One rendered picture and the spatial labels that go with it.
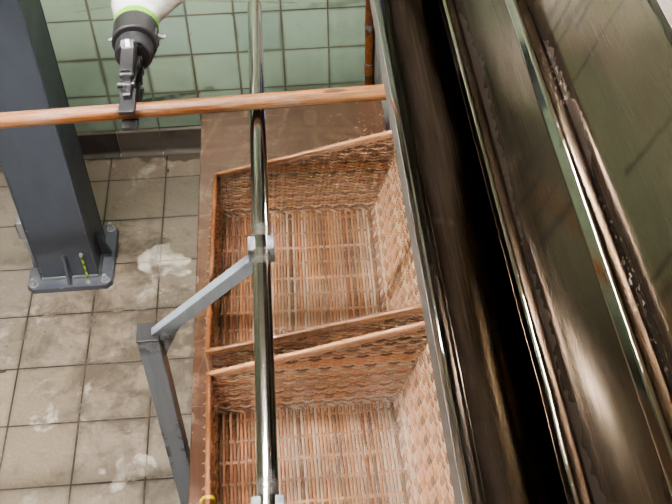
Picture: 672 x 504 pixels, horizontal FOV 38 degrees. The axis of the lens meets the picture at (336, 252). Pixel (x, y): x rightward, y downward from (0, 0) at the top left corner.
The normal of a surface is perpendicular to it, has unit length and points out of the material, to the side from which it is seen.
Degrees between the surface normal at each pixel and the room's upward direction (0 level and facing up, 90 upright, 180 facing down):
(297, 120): 0
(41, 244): 90
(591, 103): 70
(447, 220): 10
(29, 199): 90
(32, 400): 0
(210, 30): 90
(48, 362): 0
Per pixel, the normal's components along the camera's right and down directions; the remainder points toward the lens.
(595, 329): -0.94, -0.18
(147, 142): 0.07, 0.73
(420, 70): 0.17, -0.68
